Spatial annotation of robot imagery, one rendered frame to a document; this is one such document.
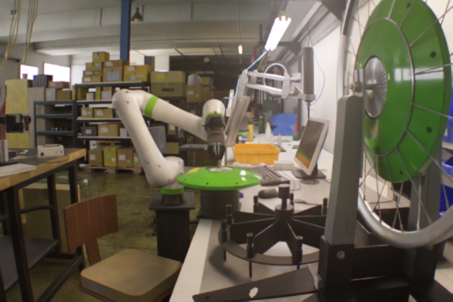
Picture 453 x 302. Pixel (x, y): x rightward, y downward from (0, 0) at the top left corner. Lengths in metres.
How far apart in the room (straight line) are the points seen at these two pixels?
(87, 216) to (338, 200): 1.29
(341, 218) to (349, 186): 0.05
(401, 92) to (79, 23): 10.75
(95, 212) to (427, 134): 1.47
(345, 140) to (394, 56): 0.15
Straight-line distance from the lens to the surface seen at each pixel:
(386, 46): 0.56
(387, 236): 0.61
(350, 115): 0.56
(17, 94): 8.19
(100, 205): 1.70
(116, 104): 1.72
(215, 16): 9.92
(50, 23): 11.56
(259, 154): 2.36
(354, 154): 0.56
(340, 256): 0.59
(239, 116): 1.71
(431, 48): 0.49
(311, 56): 1.21
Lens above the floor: 1.33
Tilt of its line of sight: 5 degrees down
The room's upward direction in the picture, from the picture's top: straight up
